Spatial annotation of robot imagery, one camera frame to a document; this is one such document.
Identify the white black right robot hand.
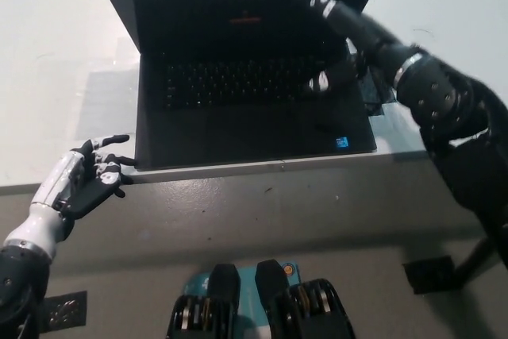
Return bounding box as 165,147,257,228
299,0,422,93

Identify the dark grey laptop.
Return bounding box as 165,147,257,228
102,0,387,171

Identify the black tape patch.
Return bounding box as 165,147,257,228
356,71,398,118

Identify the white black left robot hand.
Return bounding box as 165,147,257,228
30,134,137,223

